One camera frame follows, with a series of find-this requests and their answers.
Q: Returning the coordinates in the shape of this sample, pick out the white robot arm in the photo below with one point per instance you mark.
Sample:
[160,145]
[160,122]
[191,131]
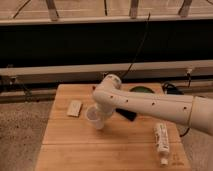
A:
[192,111]

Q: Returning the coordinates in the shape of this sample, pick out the green bowl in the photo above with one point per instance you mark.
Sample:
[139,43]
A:
[141,89]

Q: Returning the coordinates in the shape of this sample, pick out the black smartphone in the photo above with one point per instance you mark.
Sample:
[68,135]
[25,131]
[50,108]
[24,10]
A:
[131,116]

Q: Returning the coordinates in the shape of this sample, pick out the wooden table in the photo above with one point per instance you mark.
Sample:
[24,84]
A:
[73,144]

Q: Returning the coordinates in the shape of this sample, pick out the white tube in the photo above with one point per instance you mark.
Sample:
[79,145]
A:
[162,143]

